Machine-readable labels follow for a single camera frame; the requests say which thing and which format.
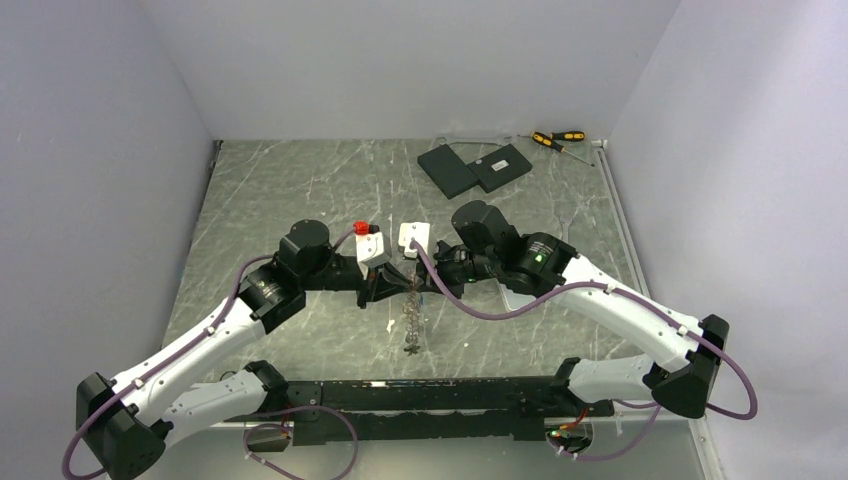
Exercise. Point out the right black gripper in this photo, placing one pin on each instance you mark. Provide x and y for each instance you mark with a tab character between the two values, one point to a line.
427	277

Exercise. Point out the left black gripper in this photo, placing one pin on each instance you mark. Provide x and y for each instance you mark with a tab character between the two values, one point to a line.
371	290

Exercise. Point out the metal keyring with keys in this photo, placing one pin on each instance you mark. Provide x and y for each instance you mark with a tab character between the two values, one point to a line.
411	311

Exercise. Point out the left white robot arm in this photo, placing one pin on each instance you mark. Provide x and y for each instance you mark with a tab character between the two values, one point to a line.
130	419

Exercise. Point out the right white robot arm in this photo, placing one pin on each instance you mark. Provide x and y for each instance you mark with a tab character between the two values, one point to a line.
679	354

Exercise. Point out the grey rectangular tin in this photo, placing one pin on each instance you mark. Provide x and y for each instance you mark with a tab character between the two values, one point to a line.
514	301

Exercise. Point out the large black box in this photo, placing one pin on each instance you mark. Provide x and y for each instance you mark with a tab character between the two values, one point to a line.
447	171

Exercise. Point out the small black box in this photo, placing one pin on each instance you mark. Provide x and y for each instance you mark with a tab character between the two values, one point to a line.
499	168

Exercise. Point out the silver wrench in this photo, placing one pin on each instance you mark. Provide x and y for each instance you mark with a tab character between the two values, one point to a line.
565	223

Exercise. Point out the orange black screwdriver front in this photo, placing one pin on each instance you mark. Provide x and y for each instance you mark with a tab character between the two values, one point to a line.
561	147

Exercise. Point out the orange black screwdriver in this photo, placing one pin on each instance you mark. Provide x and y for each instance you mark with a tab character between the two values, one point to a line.
566	136
561	147

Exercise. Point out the orange black screwdriver back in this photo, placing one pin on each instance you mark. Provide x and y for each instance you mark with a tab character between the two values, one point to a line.
566	136

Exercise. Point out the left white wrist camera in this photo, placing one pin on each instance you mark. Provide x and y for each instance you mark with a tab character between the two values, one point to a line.
373	248

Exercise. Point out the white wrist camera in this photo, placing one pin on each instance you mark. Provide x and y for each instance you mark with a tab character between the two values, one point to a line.
373	248
414	232

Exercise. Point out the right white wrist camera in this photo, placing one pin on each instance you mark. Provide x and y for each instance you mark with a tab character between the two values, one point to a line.
414	232

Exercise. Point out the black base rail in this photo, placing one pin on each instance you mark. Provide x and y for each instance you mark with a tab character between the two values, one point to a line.
521	408

